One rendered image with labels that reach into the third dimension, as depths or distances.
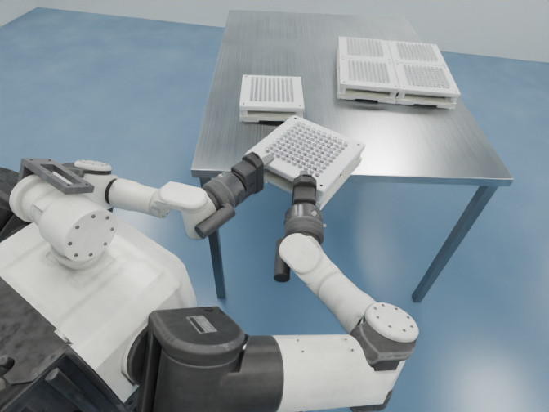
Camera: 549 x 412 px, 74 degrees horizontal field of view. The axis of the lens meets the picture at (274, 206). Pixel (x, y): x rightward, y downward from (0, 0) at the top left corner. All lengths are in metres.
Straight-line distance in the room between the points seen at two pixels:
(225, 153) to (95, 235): 0.88
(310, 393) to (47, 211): 0.36
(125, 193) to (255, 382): 0.59
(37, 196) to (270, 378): 0.34
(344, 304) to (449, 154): 0.95
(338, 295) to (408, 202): 1.94
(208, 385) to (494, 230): 2.37
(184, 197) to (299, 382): 0.49
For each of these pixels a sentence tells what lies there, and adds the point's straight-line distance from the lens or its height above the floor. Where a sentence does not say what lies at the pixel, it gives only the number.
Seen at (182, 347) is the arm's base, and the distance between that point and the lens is 0.42.
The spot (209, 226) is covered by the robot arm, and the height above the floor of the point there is 1.07.
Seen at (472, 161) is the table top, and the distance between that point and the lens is 1.49.
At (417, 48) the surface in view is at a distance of 2.04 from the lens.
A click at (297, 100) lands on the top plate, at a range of 1.46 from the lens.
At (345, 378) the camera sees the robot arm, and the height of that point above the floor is 1.22.
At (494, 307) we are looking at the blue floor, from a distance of 2.27.
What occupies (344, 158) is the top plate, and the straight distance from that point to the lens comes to 1.01.
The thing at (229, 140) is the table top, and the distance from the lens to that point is 1.36.
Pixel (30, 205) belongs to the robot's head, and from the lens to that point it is 0.50.
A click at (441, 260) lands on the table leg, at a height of 0.38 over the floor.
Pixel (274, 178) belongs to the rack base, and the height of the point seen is 1.03.
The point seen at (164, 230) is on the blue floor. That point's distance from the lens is 2.26.
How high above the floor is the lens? 1.69
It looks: 47 degrees down
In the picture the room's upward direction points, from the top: 3 degrees clockwise
